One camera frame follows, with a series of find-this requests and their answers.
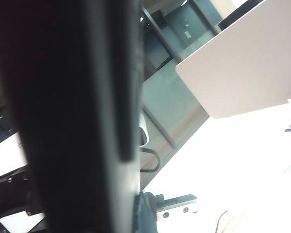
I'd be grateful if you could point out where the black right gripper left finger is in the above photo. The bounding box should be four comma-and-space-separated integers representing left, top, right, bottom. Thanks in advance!
0, 0, 109, 233

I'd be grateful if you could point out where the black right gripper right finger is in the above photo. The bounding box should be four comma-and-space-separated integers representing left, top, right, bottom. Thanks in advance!
94, 0, 143, 233

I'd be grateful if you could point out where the black charging cable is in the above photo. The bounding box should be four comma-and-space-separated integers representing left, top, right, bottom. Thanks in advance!
215, 210, 229, 233

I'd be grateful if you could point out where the white rounded object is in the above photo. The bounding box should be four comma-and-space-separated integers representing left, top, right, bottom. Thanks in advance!
138, 113, 150, 148

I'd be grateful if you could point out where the dark glass partition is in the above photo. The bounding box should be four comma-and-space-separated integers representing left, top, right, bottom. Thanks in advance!
140, 0, 223, 170

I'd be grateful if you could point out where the black curved tube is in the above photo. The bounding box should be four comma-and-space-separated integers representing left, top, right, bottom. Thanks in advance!
140, 147, 161, 173

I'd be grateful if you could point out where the grey fabric desk divider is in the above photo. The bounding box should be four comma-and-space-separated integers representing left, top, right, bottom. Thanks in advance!
175, 0, 291, 120

